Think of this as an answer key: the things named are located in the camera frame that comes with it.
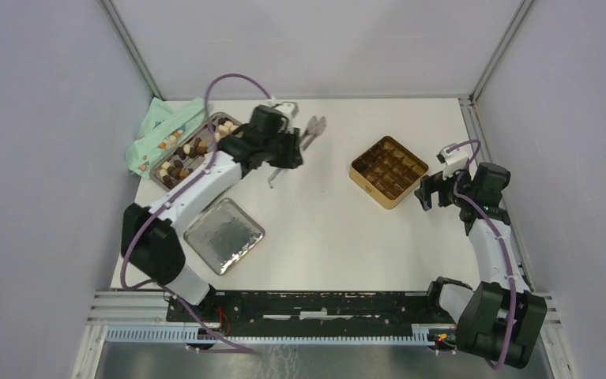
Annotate white chocolate cube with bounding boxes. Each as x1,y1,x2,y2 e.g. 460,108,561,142
218,121,237,135

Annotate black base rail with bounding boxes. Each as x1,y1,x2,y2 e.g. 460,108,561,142
192,290,455,339

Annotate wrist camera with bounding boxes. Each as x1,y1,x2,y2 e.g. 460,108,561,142
436,144,470,179
274,101,299,119

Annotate silver box lid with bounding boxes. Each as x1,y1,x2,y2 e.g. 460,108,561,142
183,198,265,276

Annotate steel chocolate tray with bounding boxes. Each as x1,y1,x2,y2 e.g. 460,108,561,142
150,112,241,191

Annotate green patterned cloth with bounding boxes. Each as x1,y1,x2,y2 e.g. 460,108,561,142
125,98,207,179

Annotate steel serving tongs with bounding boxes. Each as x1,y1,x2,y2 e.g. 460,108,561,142
267,116,327,189

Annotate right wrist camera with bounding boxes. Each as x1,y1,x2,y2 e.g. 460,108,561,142
436,144,470,179

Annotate gold chocolate box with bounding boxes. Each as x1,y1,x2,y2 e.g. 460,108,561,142
349,136,429,210

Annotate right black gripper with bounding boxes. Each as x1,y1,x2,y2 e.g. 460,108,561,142
413,163,476,211

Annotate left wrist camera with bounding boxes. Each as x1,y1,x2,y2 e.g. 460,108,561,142
274,101,299,119

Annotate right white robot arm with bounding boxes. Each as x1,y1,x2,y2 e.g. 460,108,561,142
414,163,547,370

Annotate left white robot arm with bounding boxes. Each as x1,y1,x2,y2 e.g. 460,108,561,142
121,102,303,322

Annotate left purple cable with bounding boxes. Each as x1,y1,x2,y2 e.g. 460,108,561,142
120,73,259,355

